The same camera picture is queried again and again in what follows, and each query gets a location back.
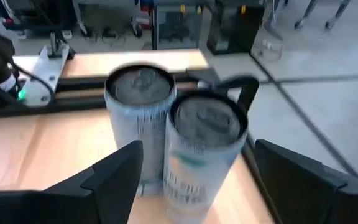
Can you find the grey office chair base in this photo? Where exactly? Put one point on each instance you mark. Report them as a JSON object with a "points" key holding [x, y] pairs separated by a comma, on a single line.
{"points": [[319, 12]]}

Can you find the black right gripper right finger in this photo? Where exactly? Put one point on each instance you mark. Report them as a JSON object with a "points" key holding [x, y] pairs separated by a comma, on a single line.
{"points": [[306, 199]]}

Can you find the clear plastic container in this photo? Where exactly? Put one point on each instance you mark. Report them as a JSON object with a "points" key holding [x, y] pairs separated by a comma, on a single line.
{"points": [[270, 48]]}

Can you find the black workbench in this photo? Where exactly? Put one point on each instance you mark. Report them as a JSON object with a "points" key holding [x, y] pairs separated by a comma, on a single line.
{"points": [[36, 12]]}

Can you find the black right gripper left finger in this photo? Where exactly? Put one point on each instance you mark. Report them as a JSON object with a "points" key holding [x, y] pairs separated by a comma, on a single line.
{"points": [[73, 205]]}

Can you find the black glass-panel computer tower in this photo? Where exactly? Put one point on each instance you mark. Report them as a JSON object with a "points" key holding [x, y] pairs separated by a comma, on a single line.
{"points": [[177, 26]]}

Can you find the white tall can black lid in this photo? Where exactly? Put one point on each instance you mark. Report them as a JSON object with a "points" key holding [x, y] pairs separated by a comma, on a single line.
{"points": [[204, 174], [138, 124]]}

